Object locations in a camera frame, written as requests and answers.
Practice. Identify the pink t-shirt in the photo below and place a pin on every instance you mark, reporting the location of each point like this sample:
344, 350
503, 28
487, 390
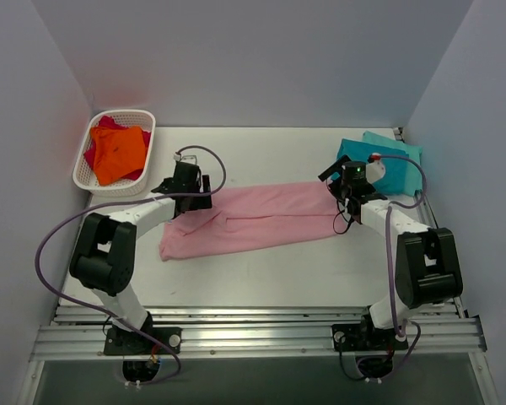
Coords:
251, 218

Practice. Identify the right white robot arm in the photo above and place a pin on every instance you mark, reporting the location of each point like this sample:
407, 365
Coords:
422, 262

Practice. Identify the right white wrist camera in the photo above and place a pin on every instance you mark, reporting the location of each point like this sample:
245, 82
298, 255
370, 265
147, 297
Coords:
375, 168

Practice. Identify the folded light green t-shirt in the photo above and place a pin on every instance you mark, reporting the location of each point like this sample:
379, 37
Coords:
413, 176

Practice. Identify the white perforated plastic basket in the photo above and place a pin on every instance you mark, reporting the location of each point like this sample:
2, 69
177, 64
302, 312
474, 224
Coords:
85, 179

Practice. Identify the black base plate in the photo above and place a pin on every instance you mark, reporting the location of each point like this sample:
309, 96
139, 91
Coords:
361, 338
119, 342

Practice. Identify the orange t-shirt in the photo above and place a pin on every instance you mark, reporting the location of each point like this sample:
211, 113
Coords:
118, 152

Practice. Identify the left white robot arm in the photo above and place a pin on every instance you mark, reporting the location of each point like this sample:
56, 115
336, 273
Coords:
104, 256

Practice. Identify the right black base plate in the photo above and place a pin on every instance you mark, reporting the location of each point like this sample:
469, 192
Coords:
361, 338

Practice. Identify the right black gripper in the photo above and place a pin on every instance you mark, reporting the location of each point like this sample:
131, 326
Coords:
333, 170

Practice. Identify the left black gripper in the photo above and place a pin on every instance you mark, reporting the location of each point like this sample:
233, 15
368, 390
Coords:
205, 192

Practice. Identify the aluminium rail frame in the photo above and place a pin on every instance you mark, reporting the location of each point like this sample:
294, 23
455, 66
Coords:
276, 302

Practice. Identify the magenta t-shirt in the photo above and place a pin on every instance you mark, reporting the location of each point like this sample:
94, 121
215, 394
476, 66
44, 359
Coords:
109, 122

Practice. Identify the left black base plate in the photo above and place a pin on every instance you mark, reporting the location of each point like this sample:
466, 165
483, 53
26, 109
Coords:
119, 342

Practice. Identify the folded teal t-shirt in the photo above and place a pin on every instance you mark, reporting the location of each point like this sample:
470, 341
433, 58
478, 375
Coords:
394, 180

